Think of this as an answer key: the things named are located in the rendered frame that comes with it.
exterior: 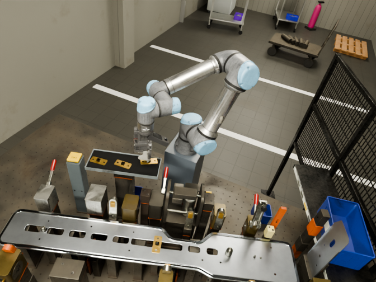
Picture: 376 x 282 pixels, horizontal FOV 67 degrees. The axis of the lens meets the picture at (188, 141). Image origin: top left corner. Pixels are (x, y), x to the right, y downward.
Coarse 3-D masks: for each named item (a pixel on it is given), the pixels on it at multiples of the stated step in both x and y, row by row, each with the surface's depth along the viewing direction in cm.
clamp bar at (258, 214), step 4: (260, 200) 133; (264, 200) 133; (260, 204) 132; (264, 204) 133; (256, 208) 136; (260, 208) 134; (264, 208) 129; (256, 212) 135; (260, 212) 136; (256, 216) 136; (260, 216) 137; (252, 220) 139; (256, 220) 139; (260, 220) 137; (252, 224) 139
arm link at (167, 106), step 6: (156, 96) 126; (162, 96) 125; (168, 96) 126; (162, 102) 121; (168, 102) 122; (174, 102) 123; (180, 102) 124; (162, 108) 120; (168, 108) 122; (174, 108) 123; (180, 108) 125; (162, 114) 122; (168, 114) 124
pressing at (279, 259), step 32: (32, 224) 132; (64, 224) 134; (96, 224) 136; (128, 224) 138; (96, 256) 126; (128, 256) 127; (160, 256) 129; (192, 256) 131; (224, 256) 132; (256, 256) 134; (288, 256) 137
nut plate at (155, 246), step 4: (156, 236) 135; (160, 236) 136; (156, 240) 134; (160, 240) 134; (156, 244) 132; (160, 244) 133; (152, 248) 131; (156, 248) 131; (160, 248) 131; (156, 252) 130
